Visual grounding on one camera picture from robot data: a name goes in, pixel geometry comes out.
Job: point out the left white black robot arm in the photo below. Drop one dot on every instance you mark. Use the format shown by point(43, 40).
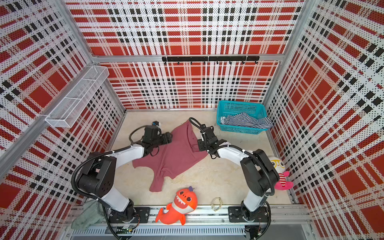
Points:
point(95, 177)

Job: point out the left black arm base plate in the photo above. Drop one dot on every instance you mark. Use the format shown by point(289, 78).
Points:
point(132, 215)

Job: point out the black wall hook rail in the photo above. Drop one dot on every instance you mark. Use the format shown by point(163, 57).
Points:
point(212, 59)

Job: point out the green cloth rag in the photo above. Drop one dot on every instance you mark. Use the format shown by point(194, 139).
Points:
point(92, 214)

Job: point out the maroon tank top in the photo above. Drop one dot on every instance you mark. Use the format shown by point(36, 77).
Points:
point(175, 158)

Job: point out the white plush toy yellow glasses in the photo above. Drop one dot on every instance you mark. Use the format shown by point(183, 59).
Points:
point(283, 183)

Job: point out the aluminium front rail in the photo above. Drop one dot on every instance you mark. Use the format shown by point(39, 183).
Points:
point(282, 222)

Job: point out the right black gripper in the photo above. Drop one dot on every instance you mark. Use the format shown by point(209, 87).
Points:
point(200, 142)

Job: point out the teal plastic basket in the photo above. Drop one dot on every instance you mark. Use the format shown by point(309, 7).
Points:
point(226, 108)

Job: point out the red shark plush toy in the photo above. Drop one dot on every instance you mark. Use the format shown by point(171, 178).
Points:
point(185, 202)

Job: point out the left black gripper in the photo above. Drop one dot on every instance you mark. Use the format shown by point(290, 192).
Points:
point(166, 137)

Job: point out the striped black white tank top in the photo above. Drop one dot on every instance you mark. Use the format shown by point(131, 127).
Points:
point(245, 120)

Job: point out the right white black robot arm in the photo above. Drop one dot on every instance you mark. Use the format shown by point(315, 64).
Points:
point(260, 175)

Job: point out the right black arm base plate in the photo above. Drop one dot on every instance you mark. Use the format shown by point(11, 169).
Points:
point(243, 215)

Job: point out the white wire mesh shelf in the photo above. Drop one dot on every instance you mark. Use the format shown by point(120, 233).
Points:
point(68, 110)

